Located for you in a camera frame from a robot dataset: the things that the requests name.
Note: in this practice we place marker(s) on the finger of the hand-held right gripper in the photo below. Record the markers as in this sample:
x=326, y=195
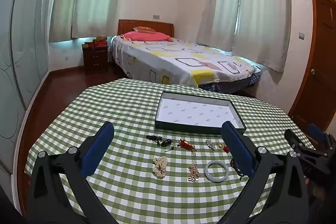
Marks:
x=317, y=132
x=295, y=144

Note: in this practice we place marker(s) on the red box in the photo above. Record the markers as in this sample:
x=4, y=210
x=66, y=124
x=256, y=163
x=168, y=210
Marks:
x=101, y=44

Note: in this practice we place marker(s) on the wooden bed headboard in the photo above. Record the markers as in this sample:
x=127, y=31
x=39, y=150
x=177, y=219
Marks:
x=126, y=26

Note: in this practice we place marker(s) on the dark green jewelry tray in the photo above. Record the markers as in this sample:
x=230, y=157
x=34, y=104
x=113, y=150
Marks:
x=199, y=113

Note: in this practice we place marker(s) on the red cushion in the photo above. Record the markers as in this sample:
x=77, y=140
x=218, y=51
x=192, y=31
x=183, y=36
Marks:
x=143, y=29

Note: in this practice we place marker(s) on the frosted glass wardrobe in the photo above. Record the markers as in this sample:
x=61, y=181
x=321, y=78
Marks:
x=23, y=56

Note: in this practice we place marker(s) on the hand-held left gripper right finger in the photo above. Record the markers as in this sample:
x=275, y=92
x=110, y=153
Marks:
x=236, y=148

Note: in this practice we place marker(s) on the wall light switch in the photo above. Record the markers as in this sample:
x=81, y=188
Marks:
x=301, y=35

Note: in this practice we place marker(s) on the red tassel charm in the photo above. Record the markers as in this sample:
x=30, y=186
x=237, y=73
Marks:
x=183, y=144

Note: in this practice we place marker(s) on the brown plush toy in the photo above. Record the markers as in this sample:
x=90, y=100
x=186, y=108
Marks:
x=101, y=38

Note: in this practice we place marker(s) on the white jade bangle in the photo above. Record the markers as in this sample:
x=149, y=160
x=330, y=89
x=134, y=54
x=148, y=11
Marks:
x=210, y=176

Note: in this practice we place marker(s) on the green checkered tablecloth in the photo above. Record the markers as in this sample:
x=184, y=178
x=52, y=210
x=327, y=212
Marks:
x=126, y=113

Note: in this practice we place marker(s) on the small red gold charm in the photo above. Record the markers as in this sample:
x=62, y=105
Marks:
x=223, y=148

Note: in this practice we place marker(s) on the blue plaid mattress cover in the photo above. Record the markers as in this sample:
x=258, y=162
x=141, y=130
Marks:
x=231, y=85

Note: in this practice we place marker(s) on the dark wooden nightstand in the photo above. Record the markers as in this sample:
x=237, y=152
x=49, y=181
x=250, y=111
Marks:
x=95, y=58

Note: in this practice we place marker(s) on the patterned white bedsheet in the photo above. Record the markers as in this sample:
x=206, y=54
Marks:
x=168, y=58

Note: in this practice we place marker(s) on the brown wooden door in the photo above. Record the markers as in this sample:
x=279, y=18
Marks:
x=317, y=56

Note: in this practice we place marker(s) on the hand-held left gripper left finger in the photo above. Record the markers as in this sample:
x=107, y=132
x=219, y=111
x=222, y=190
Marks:
x=97, y=150

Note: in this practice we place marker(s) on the pink pillow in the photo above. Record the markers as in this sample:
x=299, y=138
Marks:
x=147, y=36

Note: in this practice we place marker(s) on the metal door knob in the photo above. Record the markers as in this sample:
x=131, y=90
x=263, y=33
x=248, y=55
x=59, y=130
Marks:
x=313, y=71

